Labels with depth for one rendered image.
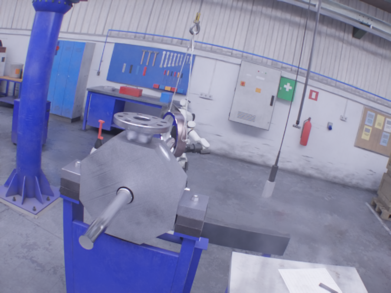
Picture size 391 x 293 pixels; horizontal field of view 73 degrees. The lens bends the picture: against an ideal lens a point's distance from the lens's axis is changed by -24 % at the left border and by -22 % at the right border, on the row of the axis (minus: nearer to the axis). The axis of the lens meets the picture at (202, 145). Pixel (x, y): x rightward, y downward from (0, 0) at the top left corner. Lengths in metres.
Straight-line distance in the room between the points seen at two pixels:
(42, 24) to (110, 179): 2.09
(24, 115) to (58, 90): 3.96
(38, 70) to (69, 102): 3.92
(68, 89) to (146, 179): 5.76
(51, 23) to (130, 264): 2.36
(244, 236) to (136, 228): 0.68
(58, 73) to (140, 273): 5.96
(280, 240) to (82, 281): 1.22
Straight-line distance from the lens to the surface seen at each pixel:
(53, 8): 3.18
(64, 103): 7.14
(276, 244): 1.98
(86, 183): 1.54
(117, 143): 1.42
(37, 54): 3.20
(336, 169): 7.14
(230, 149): 6.74
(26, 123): 3.31
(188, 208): 1.44
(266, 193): 2.36
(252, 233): 1.92
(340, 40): 6.97
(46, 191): 3.68
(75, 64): 6.97
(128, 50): 6.96
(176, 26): 6.83
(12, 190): 3.61
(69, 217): 1.72
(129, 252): 1.66
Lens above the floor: 1.71
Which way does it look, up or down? 14 degrees down
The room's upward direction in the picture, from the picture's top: 13 degrees clockwise
